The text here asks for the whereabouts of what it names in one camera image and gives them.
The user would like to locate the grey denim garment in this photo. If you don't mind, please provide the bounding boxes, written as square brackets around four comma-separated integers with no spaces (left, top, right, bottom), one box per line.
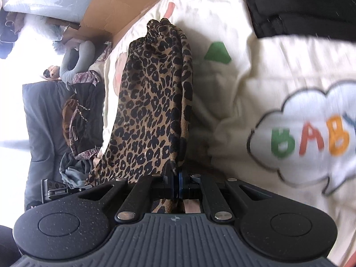
[59,151,97,190]

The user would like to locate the grey neck pillow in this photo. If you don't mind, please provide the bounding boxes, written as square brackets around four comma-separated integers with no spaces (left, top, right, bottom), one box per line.
[59,40,97,85]

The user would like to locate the purple paisley garment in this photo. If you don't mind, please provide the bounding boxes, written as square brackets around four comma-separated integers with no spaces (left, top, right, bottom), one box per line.
[68,69,104,160]

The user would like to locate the teddy bear toy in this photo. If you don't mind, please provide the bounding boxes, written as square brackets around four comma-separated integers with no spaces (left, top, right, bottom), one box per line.
[42,65,62,82]

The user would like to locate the black folded garment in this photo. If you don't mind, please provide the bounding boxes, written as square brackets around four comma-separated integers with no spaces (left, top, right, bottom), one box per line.
[234,0,356,38]

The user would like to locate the leopard print pants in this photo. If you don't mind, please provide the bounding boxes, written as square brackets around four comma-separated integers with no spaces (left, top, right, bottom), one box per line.
[84,19,194,215]

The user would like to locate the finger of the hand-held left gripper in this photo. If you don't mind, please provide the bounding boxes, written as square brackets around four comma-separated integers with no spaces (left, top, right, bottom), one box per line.
[67,186,94,196]

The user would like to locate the floral patterned cloth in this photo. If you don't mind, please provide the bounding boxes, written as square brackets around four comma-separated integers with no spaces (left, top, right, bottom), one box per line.
[95,41,113,62]

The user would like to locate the brown cardboard sheet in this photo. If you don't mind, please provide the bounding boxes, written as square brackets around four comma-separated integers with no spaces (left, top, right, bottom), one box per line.
[62,0,182,47]

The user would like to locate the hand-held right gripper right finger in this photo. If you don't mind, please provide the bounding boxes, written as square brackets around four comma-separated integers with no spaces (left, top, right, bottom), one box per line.
[178,171,282,223]

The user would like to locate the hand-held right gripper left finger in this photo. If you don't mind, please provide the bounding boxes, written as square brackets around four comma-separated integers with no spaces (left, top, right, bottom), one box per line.
[78,163,176,223]

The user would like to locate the cream bear printed blanket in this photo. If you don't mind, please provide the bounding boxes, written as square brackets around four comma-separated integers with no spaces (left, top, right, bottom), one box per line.
[101,0,356,267]

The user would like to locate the dark grey cushion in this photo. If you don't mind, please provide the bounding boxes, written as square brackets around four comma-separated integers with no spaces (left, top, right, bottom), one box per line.
[22,80,84,210]

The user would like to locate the brown garment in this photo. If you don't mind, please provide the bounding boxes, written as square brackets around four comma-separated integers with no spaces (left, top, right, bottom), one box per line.
[62,97,82,148]

